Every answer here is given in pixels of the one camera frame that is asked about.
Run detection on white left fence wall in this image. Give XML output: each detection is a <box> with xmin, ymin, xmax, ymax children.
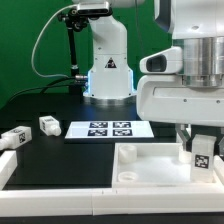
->
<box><xmin>0</xmin><ymin>151</ymin><xmax>17</xmax><ymax>191</ymax></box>

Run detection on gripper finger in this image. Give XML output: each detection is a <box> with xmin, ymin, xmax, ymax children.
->
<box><xmin>218</xmin><ymin>128</ymin><xmax>224</xmax><ymax>155</ymax></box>
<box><xmin>175</xmin><ymin>124</ymin><xmax>192</xmax><ymax>152</ymax></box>

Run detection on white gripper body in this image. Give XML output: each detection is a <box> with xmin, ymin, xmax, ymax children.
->
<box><xmin>136</xmin><ymin>75</ymin><xmax>224</xmax><ymax>127</ymax></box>

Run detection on white fence wall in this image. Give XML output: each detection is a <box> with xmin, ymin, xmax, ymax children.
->
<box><xmin>0</xmin><ymin>151</ymin><xmax>17</xmax><ymax>191</ymax></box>
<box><xmin>0</xmin><ymin>186</ymin><xmax>224</xmax><ymax>217</ymax></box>

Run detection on grey camera on mount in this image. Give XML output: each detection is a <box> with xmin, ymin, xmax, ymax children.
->
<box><xmin>77</xmin><ymin>2</ymin><xmax>111</xmax><ymax>16</ymax></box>

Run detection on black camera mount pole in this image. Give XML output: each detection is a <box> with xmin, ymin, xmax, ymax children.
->
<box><xmin>57</xmin><ymin>9</ymin><xmax>87</xmax><ymax>96</ymax></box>

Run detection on white front fence wall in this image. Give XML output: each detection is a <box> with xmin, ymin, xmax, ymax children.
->
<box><xmin>0</xmin><ymin>186</ymin><xmax>224</xmax><ymax>217</ymax></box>

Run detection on grey cable loop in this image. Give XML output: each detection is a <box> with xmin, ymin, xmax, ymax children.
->
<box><xmin>31</xmin><ymin>4</ymin><xmax>78</xmax><ymax>80</ymax></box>

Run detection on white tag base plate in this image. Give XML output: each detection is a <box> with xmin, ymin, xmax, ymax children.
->
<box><xmin>65</xmin><ymin>121</ymin><xmax>154</xmax><ymax>140</ymax></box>

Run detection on white square tabletop part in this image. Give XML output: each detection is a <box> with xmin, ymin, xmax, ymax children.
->
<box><xmin>112</xmin><ymin>143</ymin><xmax>224</xmax><ymax>188</ymax></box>

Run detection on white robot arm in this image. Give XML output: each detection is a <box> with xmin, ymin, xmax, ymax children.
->
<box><xmin>72</xmin><ymin>0</ymin><xmax>224</xmax><ymax>128</ymax></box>

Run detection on black cables on table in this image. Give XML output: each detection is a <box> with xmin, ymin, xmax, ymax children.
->
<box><xmin>7</xmin><ymin>77</ymin><xmax>88</xmax><ymax>104</ymax></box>

